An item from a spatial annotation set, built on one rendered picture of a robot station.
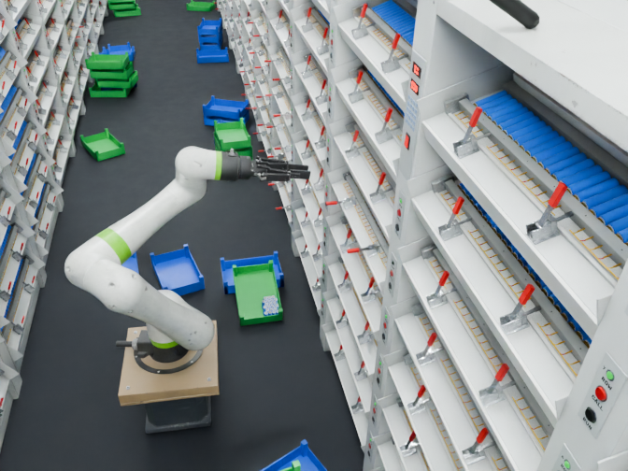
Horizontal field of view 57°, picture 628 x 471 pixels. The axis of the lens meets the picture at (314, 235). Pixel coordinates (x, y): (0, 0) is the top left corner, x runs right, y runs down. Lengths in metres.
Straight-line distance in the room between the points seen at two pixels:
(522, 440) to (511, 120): 0.57
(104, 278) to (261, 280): 1.32
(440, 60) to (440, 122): 0.12
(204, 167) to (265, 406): 1.07
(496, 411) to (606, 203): 0.44
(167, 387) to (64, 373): 0.73
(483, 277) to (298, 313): 1.79
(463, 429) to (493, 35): 0.81
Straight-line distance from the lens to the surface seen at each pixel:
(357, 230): 1.85
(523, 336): 1.02
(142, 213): 1.87
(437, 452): 1.53
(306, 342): 2.68
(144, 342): 2.22
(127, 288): 1.66
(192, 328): 1.93
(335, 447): 2.34
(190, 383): 2.13
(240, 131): 4.10
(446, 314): 1.30
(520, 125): 1.12
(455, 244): 1.19
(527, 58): 0.89
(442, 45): 1.19
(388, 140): 1.54
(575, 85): 0.80
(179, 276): 3.08
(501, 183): 1.03
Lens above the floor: 1.95
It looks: 36 degrees down
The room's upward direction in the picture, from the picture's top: 1 degrees clockwise
